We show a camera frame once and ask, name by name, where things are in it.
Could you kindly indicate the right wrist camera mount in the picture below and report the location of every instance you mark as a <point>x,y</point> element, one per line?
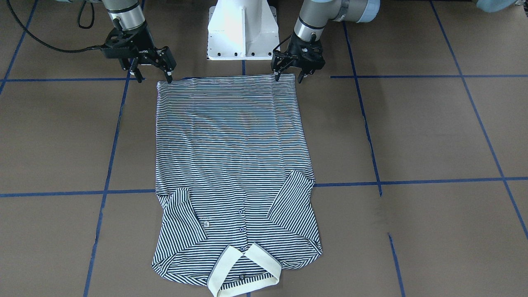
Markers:
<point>121,44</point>

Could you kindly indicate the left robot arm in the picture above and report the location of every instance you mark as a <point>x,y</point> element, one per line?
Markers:
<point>314,15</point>

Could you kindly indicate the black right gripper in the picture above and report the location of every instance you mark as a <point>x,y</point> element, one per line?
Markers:
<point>144,46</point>

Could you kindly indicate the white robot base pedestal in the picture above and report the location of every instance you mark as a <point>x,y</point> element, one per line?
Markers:
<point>242,30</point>

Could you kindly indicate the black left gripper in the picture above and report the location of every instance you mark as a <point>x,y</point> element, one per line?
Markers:
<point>292,48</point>

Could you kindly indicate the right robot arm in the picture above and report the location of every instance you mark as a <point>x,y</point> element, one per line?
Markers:
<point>125,14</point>

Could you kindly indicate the striped polo shirt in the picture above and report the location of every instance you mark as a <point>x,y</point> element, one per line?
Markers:
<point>234,179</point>

